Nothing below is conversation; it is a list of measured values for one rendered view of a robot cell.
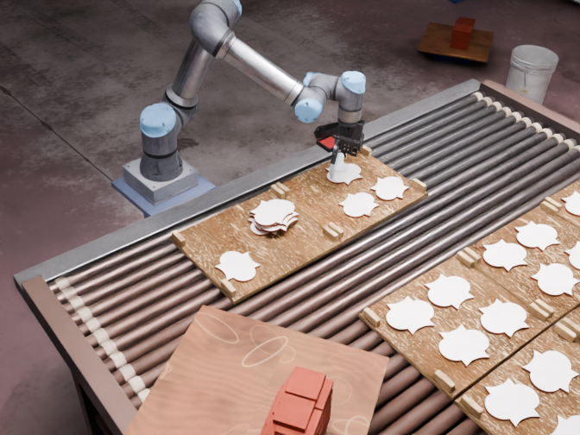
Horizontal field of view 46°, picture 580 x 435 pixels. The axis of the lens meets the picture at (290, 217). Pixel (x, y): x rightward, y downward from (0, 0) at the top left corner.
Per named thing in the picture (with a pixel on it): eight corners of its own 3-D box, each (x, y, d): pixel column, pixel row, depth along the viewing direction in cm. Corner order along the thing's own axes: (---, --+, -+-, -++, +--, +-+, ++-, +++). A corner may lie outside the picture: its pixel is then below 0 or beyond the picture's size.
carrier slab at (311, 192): (272, 191, 237) (272, 187, 236) (357, 150, 258) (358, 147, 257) (341, 245, 217) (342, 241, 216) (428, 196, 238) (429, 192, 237)
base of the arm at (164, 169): (131, 166, 243) (129, 141, 237) (168, 151, 251) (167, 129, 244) (154, 186, 235) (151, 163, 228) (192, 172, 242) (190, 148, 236)
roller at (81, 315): (69, 323, 195) (66, 311, 192) (504, 113, 291) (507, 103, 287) (77, 333, 193) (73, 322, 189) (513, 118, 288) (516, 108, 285)
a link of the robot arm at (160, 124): (135, 151, 233) (132, 116, 224) (153, 130, 243) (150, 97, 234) (168, 159, 231) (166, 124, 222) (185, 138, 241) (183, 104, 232)
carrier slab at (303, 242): (169, 240, 217) (169, 236, 216) (272, 192, 237) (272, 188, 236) (234, 305, 196) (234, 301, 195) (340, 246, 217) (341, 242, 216)
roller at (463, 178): (101, 368, 184) (98, 356, 180) (544, 134, 279) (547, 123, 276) (110, 381, 181) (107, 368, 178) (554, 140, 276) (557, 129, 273)
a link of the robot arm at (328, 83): (299, 82, 212) (333, 88, 210) (308, 66, 220) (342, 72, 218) (297, 104, 217) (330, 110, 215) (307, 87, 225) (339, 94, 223)
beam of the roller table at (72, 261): (16, 288, 208) (11, 274, 204) (469, 89, 309) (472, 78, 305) (27, 305, 203) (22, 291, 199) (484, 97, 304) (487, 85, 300)
